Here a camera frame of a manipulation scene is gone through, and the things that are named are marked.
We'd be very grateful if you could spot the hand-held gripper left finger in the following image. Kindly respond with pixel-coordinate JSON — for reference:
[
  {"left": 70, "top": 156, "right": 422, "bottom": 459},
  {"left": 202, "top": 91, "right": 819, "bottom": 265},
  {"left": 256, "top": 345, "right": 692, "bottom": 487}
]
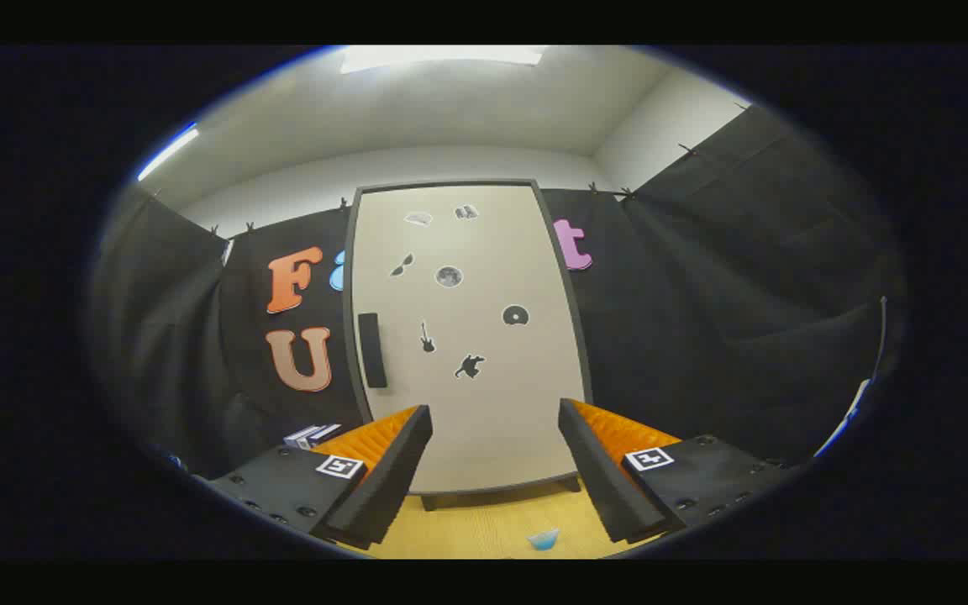
[{"left": 198, "top": 405, "right": 434, "bottom": 551}]

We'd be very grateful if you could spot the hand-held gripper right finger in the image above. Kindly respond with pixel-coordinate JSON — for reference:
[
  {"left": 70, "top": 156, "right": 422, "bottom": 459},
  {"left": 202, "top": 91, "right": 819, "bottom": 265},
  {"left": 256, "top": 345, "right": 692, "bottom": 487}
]
[{"left": 558, "top": 398, "right": 800, "bottom": 545}]

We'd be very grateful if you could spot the white cabinet door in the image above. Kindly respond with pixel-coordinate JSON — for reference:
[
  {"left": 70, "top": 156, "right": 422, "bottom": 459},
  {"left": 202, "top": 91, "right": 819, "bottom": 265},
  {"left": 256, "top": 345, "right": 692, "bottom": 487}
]
[{"left": 353, "top": 185, "right": 586, "bottom": 495}]

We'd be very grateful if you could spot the black door handle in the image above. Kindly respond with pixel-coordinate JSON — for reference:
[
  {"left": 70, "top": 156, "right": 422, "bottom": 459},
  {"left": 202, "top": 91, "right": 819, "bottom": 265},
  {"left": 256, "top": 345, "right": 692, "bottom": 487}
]
[{"left": 358, "top": 313, "right": 388, "bottom": 389}]

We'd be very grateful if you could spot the dark grey cabinet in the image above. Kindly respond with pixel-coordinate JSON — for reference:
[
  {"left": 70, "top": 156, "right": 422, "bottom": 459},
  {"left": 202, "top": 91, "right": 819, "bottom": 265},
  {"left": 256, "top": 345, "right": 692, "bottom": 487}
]
[{"left": 343, "top": 178, "right": 594, "bottom": 512}]

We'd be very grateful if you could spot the black backdrop cloth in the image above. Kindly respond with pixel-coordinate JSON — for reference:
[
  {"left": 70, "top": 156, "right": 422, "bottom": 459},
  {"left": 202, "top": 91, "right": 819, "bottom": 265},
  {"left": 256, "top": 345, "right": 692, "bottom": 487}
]
[{"left": 93, "top": 105, "right": 905, "bottom": 480}]

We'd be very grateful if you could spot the ceiling light strip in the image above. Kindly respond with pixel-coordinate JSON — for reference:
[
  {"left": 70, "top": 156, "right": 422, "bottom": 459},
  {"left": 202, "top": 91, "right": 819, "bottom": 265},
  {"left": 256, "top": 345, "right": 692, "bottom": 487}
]
[{"left": 137, "top": 126, "right": 199, "bottom": 182}]

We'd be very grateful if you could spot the ceiling light panel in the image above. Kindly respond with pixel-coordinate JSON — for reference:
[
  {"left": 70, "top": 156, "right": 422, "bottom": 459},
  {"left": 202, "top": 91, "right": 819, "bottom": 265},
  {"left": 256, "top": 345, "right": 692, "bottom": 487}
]
[{"left": 339, "top": 45, "right": 545, "bottom": 75}]

